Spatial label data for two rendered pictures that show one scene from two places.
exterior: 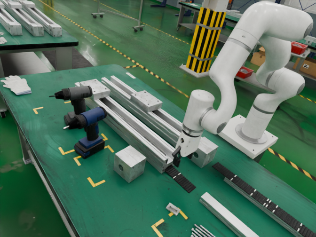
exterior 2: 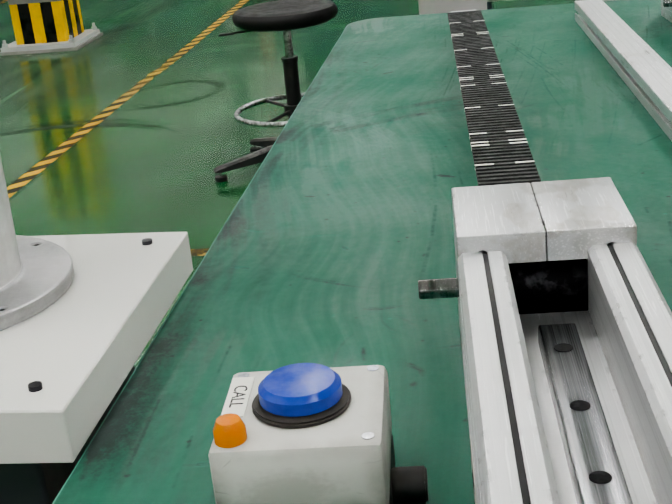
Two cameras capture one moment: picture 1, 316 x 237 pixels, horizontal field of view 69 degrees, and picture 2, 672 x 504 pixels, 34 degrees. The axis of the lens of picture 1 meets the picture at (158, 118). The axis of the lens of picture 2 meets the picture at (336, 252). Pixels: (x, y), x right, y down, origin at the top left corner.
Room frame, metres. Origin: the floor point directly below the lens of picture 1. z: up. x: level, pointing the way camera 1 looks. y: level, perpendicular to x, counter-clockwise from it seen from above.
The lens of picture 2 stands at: (1.34, 0.20, 1.10)
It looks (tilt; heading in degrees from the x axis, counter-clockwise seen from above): 21 degrees down; 236
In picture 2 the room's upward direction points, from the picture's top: 6 degrees counter-clockwise
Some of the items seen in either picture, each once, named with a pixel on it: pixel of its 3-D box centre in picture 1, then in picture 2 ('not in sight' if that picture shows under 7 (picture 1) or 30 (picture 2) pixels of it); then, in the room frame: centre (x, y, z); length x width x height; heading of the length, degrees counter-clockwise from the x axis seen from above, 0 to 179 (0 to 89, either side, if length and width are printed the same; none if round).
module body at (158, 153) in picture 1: (118, 118); not in sight; (1.03, 0.21, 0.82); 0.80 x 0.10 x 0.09; 50
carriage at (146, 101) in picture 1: (146, 102); not in sight; (1.18, 0.09, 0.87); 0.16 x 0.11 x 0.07; 50
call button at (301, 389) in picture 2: not in sight; (301, 396); (1.10, -0.21, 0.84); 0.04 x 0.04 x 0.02
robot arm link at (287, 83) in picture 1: (278, 91); not in sight; (1.14, -0.58, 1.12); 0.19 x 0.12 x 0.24; 45
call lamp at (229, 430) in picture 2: not in sight; (229, 428); (1.14, -0.21, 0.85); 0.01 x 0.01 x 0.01
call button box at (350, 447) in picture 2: not in sight; (325, 454); (1.09, -0.20, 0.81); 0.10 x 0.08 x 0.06; 140
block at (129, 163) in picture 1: (131, 162); not in sight; (0.72, 0.07, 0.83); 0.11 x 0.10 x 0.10; 145
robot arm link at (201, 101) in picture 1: (199, 110); not in sight; (0.73, -0.14, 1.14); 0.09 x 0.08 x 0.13; 45
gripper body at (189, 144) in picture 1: (188, 139); not in sight; (0.74, -0.14, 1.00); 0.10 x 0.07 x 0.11; 140
